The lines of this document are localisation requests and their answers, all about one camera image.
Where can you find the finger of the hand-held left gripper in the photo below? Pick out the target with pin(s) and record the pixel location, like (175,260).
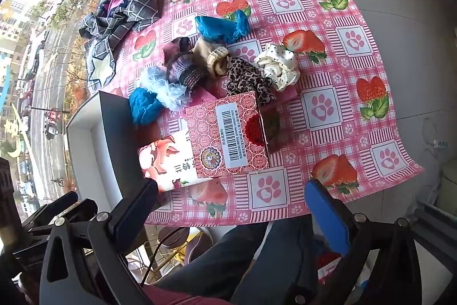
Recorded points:
(82,209)
(60,200)

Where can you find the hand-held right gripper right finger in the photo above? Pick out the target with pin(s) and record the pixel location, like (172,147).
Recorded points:
(330,219)

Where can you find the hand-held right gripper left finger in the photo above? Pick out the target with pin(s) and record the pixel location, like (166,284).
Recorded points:
(137,206)

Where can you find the grey cardboard box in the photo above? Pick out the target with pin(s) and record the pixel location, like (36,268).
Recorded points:
(117,144)

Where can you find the pale blue fluffy scrunchie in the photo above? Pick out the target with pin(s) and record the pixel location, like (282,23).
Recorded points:
(166,89)

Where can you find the white polka dot scrunchie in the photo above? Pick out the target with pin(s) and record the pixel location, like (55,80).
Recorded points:
(279,65)

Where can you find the pink and black scrunchie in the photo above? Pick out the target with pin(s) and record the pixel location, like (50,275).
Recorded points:
(175,48)

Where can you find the light blue elastic cover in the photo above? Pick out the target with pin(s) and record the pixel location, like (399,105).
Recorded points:
(221,27)

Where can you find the floral tissue pack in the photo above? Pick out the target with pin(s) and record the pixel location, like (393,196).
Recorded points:
(167,162)

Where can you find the dark blue crumpled cover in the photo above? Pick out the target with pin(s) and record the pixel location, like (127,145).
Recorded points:
(142,106)

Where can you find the red patterned carton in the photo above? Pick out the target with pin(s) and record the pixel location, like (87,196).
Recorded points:
(228,131)

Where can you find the leopard print scrunchie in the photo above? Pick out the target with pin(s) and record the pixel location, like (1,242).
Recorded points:
(246,80)

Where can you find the beige knit scrunchie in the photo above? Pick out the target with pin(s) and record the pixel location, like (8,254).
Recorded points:
(210,58)

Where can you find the grey plaid cloth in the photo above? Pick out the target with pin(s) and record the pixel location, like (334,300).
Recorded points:
(139,1)

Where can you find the pink strawberry paw tablecloth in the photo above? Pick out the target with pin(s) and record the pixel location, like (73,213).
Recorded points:
(285,1)

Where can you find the grey metal rail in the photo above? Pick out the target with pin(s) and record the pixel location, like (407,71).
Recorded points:
(433,222)

